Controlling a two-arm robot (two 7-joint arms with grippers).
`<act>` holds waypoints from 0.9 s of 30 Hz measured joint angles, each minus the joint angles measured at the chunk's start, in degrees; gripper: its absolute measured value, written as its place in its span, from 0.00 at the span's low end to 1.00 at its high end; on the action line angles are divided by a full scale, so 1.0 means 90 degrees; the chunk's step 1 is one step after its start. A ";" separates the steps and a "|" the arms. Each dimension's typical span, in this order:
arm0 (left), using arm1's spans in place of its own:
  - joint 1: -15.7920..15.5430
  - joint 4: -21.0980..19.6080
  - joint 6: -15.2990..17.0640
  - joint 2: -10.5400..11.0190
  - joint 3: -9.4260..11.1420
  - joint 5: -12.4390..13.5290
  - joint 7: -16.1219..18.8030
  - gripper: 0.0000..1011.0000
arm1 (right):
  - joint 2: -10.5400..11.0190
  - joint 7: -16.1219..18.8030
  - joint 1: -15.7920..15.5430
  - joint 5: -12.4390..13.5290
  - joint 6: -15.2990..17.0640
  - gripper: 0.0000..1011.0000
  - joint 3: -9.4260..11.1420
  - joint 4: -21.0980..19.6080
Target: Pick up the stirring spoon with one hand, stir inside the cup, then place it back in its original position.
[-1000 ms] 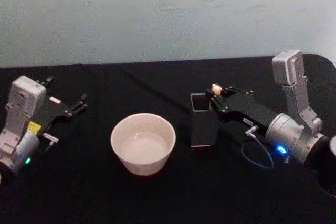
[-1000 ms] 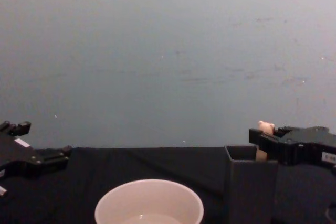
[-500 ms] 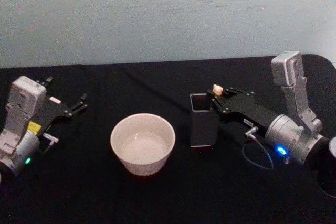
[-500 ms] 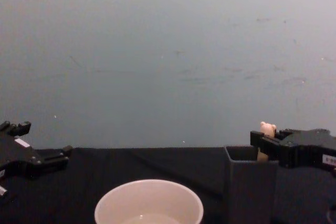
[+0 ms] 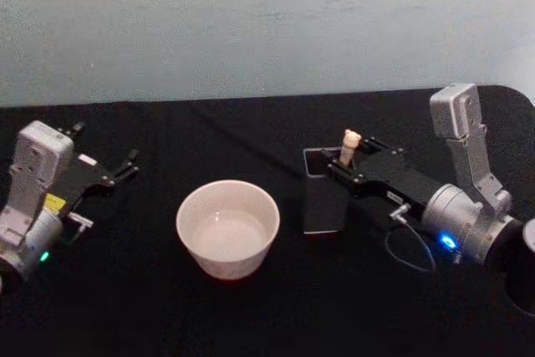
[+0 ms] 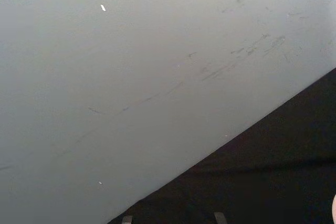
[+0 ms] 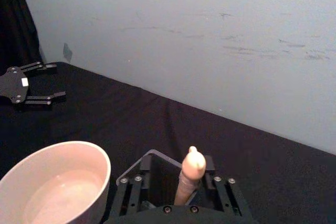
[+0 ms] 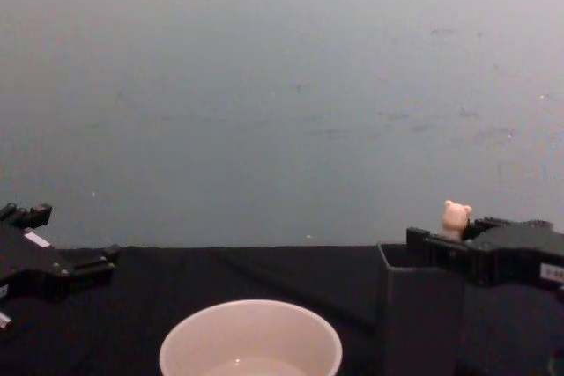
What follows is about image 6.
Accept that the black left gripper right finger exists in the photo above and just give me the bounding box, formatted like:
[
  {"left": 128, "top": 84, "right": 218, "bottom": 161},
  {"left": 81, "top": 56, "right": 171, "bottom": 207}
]
[{"left": 213, "top": 211, "right": 227, "bottom": 224}]

